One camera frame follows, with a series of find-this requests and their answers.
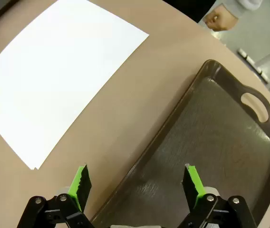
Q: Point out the person's left hand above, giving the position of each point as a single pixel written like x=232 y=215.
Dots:
x=220 y=20

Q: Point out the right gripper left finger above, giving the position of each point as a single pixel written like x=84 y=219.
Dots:
x=76 y=187

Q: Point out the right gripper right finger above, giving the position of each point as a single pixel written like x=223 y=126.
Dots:
x=194 y=185

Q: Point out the brown plastic serving tray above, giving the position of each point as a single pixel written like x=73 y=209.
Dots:
x=208 y=147

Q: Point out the person's left forearm grey sleeve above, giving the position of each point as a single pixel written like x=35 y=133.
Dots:
x=240 y=7

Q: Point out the white A4 paper stack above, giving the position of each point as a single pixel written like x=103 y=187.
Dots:
x=54 y=83

